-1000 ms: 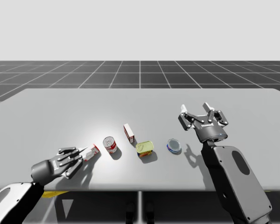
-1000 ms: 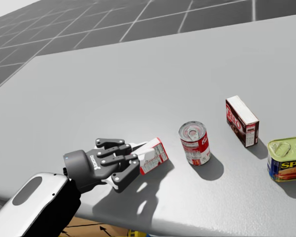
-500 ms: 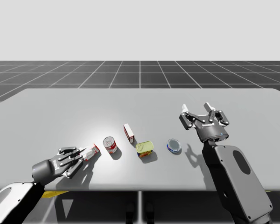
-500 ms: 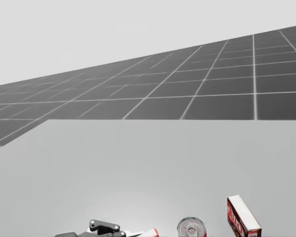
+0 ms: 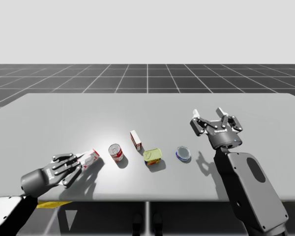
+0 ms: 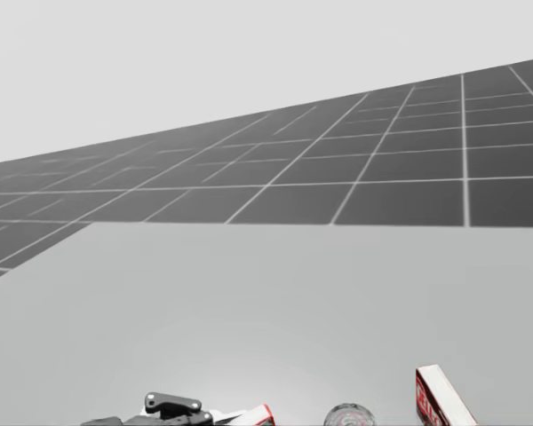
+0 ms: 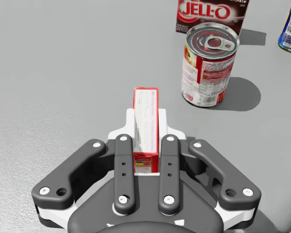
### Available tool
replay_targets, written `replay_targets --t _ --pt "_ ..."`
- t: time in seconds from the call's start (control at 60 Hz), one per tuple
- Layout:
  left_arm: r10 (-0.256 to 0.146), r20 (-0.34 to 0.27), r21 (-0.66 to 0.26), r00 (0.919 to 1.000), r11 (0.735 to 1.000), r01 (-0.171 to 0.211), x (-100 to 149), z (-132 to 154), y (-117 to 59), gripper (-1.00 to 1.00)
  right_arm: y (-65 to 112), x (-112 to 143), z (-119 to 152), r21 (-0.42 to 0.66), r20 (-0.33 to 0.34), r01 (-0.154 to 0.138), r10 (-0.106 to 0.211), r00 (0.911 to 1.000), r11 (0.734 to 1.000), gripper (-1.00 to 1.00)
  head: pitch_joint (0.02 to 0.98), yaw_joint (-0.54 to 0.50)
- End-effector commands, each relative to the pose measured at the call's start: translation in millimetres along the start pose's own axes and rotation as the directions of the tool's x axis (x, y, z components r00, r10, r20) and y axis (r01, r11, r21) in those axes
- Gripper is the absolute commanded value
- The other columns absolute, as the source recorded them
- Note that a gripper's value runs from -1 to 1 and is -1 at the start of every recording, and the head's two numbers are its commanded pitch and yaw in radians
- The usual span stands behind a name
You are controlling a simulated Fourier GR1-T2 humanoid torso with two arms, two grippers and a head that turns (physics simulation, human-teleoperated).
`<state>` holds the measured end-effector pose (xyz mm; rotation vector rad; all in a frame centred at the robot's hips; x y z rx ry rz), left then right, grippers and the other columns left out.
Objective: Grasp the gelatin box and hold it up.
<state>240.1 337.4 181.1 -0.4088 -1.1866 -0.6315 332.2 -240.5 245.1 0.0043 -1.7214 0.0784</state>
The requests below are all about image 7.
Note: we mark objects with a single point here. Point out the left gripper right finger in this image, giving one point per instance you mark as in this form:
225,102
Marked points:
169,167

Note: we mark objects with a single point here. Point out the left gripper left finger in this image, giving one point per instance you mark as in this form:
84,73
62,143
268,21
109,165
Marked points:
123,167

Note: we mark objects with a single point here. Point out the red and white can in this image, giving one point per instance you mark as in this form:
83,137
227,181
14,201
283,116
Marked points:
208,65

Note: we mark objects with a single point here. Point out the dark red carton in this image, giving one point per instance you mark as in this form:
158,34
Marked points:
208,14

